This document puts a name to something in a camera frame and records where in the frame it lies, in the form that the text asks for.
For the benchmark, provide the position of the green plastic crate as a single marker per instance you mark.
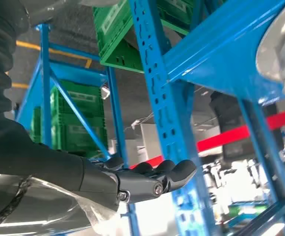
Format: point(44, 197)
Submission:
point(113, 32)
point(83, 97)
point(83, 136)

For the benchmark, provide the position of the black stanchion post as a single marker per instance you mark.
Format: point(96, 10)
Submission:
point(231, 114)

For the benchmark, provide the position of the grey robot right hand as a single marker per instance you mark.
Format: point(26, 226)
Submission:
point(47, 169)

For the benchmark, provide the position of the red barrier belt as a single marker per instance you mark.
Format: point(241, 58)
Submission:
point(221, 138)

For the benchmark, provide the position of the clear plastic film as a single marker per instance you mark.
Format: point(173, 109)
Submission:
point(59, 208)

